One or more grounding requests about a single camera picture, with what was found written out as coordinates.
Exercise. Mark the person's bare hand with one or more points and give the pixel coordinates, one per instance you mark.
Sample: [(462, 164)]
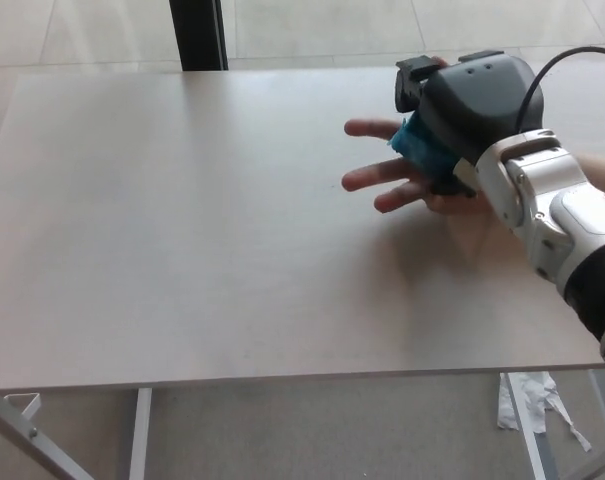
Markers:
[(377, 175)]

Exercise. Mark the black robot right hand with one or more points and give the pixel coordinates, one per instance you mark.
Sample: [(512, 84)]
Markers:
[(477, 100)]

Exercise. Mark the blue cube-shaped basket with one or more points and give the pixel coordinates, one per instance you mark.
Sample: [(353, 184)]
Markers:
[(422, 150)]

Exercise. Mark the person's bare forearm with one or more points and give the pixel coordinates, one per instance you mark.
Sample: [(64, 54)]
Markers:
[(604, 170)]

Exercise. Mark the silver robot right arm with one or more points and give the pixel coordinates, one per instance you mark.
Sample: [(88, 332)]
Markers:
[(547, 200)]

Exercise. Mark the white torn paper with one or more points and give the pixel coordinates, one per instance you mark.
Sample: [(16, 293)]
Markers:
[(532, 405)]

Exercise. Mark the pale metal table strut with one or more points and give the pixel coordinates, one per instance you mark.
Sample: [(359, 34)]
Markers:
[(598, 395)]

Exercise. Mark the white metal table leg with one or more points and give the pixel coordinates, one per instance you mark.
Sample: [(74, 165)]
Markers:
[(532, 460), (141, 435)]

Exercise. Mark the grey diagonal table brace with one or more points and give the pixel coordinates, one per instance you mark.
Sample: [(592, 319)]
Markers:
[(27, 445)]

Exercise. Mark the black vertical post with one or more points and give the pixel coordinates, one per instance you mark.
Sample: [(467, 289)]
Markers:
[(197, 35)]

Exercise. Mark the white metal hook bracket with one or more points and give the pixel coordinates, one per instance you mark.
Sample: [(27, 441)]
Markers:
[(33, 406)]

